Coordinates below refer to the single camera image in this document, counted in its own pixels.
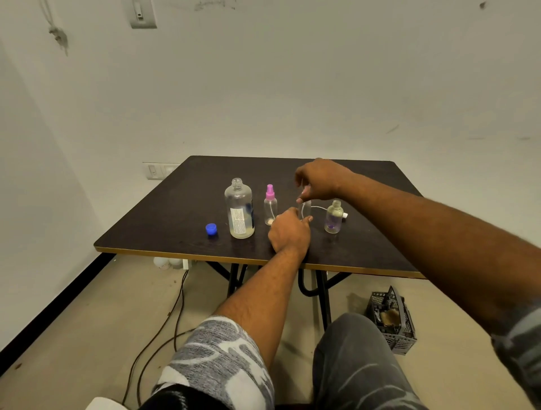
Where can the blue bottle cap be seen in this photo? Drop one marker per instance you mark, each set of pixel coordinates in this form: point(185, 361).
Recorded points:
point(211, 229)

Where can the small clear open bottle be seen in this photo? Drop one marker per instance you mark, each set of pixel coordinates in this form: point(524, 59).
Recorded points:
point(334, 219)

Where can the person's left thumb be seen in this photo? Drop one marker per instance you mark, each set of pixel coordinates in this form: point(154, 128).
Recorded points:
point(307, 220)

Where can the white power strip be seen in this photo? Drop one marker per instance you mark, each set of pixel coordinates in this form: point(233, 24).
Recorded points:
point(171, 262)

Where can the pink capped spray bottle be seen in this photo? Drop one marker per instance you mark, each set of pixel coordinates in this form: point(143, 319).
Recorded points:
point(270, 207)

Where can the person's right thumb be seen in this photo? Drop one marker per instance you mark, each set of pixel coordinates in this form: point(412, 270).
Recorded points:
point(305, 196)

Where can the white spray pump with tube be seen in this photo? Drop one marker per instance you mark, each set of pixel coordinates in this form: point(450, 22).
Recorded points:
point(345, 215)

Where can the grey wall switch box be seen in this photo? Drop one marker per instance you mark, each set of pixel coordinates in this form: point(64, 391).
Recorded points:
point(139, 12)

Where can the person's right forearm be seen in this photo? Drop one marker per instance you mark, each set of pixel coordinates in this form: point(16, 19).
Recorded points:
point(431, 245)

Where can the black cloth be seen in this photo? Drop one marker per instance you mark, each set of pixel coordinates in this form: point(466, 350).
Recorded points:
point(181, 399)

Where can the grey patterned sleeve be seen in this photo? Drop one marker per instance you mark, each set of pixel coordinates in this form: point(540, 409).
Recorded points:
point(219, 363)
point(522, 350)

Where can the person's left forearm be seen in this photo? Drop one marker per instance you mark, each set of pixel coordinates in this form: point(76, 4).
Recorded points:
point(264, 304)

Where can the black metal table frame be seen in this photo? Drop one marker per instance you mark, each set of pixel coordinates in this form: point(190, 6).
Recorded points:
point(323, 300)

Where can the grey patterned left sleeve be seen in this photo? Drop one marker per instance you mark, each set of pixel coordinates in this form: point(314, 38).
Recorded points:
point(219, 363)

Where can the grey patterned right sleeve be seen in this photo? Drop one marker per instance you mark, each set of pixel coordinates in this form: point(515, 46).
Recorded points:
point(522, 350)

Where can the brown item in basket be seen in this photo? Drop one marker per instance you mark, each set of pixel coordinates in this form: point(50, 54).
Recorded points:
point(390, 316)

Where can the person's right hand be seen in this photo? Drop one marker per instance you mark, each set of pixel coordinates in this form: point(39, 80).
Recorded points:
point(323, 179)

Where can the person's grey trouser leg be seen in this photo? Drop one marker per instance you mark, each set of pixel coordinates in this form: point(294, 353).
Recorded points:
point(359, 363)

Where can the large clear labelled bottle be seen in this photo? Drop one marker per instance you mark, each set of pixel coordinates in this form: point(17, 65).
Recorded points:
point(239, 211)

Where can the grey plastic basket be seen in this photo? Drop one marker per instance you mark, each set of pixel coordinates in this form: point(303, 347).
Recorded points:
point(401, 333)

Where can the white object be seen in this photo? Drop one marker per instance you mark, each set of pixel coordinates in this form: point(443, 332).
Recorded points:
point(105, 404)

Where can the person's left hand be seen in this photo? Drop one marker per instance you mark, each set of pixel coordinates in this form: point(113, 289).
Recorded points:
point(288, 234)

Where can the white wall switch plate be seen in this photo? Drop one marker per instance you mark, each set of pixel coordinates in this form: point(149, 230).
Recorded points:
point(157, 171)

